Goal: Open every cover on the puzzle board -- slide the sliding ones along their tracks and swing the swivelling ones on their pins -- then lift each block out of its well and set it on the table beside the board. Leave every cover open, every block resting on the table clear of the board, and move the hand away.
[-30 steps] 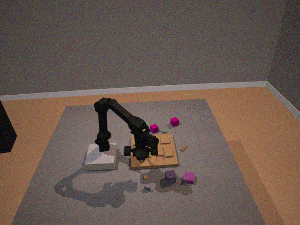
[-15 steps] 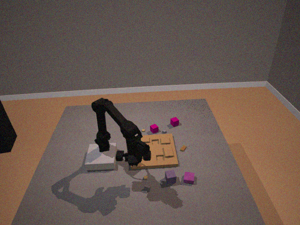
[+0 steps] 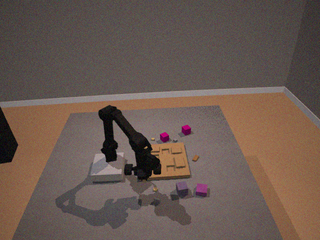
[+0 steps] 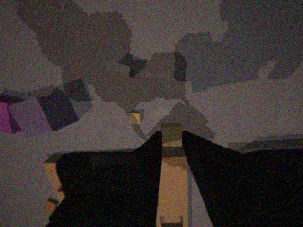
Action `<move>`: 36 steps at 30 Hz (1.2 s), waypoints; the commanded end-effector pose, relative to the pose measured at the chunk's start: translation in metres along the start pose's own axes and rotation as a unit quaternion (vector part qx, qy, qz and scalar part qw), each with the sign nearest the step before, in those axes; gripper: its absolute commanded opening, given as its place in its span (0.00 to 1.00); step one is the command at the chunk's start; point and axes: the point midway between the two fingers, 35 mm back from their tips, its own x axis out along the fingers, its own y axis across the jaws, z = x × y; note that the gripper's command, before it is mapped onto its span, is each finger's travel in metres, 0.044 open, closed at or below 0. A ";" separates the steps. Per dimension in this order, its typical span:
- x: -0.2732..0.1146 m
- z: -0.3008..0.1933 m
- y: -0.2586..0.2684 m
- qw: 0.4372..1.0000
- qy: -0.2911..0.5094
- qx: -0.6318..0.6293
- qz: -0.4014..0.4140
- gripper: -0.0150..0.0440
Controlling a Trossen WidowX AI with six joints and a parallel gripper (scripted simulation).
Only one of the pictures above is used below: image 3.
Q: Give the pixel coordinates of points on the brown rectangular block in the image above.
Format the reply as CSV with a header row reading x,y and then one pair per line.
x,y
195,158

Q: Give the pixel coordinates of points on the tan wooden puzzle board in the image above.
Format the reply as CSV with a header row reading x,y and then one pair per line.
x,y
173,160

